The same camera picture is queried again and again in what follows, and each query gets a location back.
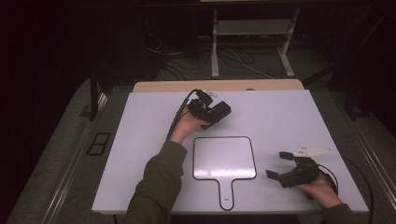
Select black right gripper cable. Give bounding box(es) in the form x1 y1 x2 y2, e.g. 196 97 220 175
317 154 375 224

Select white metal stand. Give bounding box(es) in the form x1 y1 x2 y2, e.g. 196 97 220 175
210 7 302 79

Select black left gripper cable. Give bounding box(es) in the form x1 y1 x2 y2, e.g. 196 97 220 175
165 88 201 142

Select white floor cable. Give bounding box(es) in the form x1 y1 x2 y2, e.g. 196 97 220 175
224 47 275 80

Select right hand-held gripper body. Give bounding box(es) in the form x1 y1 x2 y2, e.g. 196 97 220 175
277 143 333 189

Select black floor cables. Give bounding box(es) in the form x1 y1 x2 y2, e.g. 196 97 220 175
145 15 256 82

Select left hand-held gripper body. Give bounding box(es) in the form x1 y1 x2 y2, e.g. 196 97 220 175
186 88 219 126

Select white paddle-shaped whiteboard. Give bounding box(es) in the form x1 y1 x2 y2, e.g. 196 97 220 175
192 135 258 212

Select person's right hand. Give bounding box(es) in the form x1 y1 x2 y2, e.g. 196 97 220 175
290 167 344 209

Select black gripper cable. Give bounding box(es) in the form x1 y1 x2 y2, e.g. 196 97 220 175
317 154 375 224
165 88 201 142

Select person's left hand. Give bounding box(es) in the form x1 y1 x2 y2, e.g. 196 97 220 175
168 106 210 145

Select black whiteboard eraser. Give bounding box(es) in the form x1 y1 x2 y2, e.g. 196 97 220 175
212 100 233 124

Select dark metal stand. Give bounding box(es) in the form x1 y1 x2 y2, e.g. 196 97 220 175
88 68 108 122
341 82 370 121

